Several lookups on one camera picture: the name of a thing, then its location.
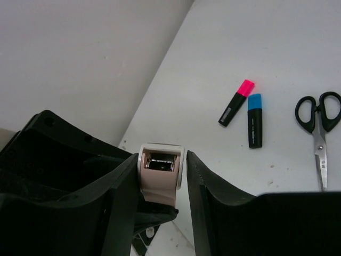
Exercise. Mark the pink cap black highlighter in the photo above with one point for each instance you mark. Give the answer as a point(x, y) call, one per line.
point(236, 102)

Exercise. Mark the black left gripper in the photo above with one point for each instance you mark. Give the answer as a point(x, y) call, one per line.
point(50, 158)

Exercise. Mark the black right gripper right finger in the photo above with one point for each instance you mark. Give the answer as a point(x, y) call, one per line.
point(229, 221)

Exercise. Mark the black handled scissors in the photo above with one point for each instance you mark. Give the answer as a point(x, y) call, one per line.
point(319, 125)

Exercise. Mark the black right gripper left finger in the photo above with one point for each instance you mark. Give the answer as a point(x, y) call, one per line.
point(97, 219)

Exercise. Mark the blue cap black highlighter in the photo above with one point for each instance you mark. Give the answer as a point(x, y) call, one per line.
point(255, 121)

